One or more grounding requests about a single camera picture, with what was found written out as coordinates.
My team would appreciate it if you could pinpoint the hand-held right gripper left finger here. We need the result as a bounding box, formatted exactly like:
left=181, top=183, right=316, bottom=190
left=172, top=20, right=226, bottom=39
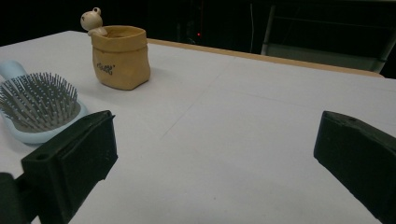
left=21, top=109, right=119, bottom=224

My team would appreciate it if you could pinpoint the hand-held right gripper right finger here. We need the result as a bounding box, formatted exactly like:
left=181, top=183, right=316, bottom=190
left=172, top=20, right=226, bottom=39
left=313, top=110, right=396, bottom=224

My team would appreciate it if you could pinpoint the light blue hairbrush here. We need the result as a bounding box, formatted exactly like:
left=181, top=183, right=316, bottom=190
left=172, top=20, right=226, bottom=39
left=0, top=60, right=90, bottom=146

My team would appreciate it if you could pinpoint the tan pot with frog figure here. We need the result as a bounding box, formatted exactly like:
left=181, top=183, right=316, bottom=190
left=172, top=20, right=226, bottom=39
left=79, top=7, right=151, bottom=91

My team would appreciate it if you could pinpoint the white table cover sheet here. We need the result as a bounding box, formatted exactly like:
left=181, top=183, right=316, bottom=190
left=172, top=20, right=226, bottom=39
left=0, top=30, right=396, bottom=224

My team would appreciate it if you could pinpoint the white metal stand frame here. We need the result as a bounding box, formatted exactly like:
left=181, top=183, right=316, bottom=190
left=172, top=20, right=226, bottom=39
left=261, top=3, right=396, bottom=74

